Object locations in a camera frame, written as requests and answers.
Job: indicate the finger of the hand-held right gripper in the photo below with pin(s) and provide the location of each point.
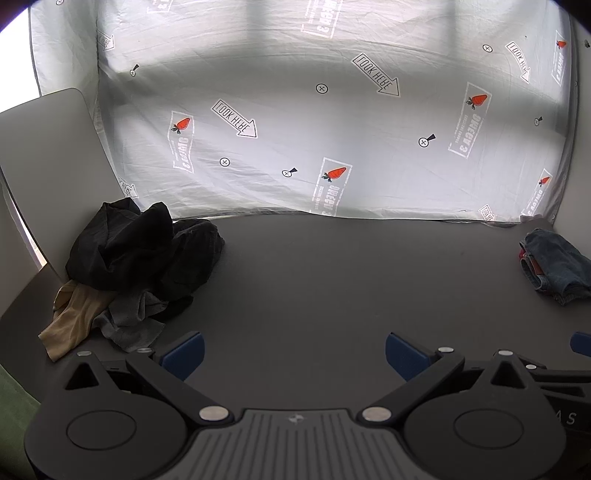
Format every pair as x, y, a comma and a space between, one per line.
561, 376
581, 344

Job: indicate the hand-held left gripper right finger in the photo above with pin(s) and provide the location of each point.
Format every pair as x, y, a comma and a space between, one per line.
406, 357

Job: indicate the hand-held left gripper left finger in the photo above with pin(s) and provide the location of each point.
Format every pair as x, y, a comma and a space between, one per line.
184, 356

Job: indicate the black cargo pants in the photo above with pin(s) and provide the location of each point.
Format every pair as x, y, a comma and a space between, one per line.
117, 244

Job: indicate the grey garment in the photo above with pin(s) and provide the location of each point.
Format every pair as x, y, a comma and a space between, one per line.
129, 323

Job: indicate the folded blue jeans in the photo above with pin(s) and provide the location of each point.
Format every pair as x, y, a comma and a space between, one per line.
561, 263

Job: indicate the dark checked garment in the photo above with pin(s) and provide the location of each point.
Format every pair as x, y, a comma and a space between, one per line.
194, 258

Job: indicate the red garment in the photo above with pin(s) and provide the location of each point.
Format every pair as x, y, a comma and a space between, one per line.
522, 253

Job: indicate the beige garment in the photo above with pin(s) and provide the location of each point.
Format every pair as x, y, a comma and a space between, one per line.
69, 318

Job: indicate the green fabric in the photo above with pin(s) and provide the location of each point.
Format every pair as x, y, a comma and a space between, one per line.
14, 415

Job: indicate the white board panel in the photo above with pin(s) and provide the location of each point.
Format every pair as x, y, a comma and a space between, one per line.
46, 161

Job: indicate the printed white sheet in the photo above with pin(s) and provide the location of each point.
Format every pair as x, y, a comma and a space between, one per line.
323, 115

